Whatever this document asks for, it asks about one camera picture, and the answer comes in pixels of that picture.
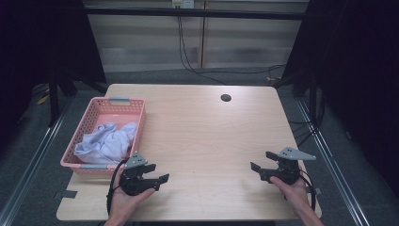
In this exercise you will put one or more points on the dark curtain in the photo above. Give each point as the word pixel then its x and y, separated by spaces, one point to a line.
pixel 37 47
pixel 360 62

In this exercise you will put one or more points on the round black table grommet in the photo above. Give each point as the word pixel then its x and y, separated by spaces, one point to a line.
pixel 226 97

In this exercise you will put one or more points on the black horizontal frame bar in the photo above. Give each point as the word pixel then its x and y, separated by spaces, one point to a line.
pixel 141 12

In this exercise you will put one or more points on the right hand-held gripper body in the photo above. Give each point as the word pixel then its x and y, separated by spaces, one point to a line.
pixel 287 172

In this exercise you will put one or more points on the dark grey tape strip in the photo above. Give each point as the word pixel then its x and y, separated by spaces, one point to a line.
pixel 69 194

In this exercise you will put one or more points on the small grey tape piece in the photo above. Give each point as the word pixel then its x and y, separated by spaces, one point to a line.
pixel 318 190

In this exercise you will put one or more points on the aluminium floor rail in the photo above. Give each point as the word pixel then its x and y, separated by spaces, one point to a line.
pixel 37 163
pixel 332 163

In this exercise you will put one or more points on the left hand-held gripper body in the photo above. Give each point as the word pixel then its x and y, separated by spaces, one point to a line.
pixel 133 183

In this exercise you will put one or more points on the black metal stand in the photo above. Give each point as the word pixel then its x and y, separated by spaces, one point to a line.
pixel 54 103
pixel 312 97

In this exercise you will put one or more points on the yellow floor object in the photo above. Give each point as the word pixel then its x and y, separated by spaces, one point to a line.
pixel 42 100

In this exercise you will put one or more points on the person's right hand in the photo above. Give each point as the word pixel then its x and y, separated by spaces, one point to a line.
pixel 296 196

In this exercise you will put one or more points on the person's left hand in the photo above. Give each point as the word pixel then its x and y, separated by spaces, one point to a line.
pixel 125 205

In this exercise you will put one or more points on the white printed cloth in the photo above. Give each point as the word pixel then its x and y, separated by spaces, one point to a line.
pixel 106 144

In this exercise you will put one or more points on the pink plastic basket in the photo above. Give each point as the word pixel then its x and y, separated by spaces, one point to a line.
pixel 103 117

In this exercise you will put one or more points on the white wall power outlet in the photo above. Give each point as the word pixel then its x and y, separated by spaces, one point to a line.
pixel 187 3

